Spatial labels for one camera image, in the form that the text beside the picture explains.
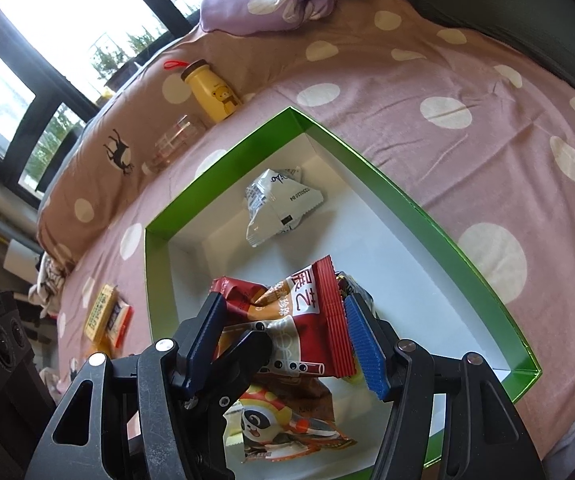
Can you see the white silver snack bag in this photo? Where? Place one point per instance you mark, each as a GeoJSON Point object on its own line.
{"type": "Point", "coordinates": [272, 210]}

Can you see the yellow-orange snack packet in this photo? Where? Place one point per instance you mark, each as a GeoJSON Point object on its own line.
{"type": "Point", "coordinates": [120, 322]}

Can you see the green cardboard box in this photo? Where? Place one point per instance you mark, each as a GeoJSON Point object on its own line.
{"type": "Point", "coordinates": [417, 285]}

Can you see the yellow bear bottle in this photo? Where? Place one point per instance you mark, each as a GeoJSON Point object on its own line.
{"type": "Point", "coordinates": [212, 95]}

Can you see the clear wafer biscuit pack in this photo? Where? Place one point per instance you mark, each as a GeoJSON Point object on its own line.
{"type": "Point", "coordinates": [99, 310]}

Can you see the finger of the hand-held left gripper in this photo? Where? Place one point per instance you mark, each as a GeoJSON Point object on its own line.
{"type": "Point", "coordinates": [247, 360]}

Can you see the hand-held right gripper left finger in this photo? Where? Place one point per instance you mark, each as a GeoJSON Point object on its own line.
{"type": "Point", "coordinates": [202, 340]}

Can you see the clear plastic bottle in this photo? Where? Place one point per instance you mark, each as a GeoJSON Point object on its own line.
{"type": "Point", "coordinates": [175, 140]}

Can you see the red snack bag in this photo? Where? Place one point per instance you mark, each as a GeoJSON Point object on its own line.
{"type": "Point", "coordinates": [302, 310]}

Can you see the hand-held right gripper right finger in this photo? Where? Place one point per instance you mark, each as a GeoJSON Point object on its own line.
{"type": "Point", "coordinates": [365, 350]}

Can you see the brown dotted bolster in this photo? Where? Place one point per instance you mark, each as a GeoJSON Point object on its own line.
{"type": "Point", "coordinates": [132, 110]}

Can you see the orange snack bag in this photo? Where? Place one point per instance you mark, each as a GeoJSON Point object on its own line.
{"type": "Point", "coordinates": [277, 420]}

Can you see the dark grey cushion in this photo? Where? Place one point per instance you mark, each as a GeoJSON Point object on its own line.
{"type": "Point", "coordinates": [517, 10]}

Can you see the white patterned cloth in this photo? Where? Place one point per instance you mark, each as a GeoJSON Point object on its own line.
{"type": "Point", "coordinates": [47, 280]}

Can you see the black framed window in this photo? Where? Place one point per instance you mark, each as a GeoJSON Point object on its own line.
{"type": "Point", "coordinates": [67, 20]}

